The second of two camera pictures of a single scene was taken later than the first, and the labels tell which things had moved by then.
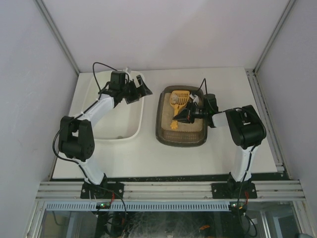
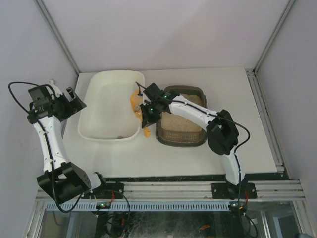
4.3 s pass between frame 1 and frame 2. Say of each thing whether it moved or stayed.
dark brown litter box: stayed
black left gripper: moved
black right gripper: moved
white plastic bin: stayed
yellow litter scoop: moved
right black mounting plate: stayed
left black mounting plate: stayed
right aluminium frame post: stayed
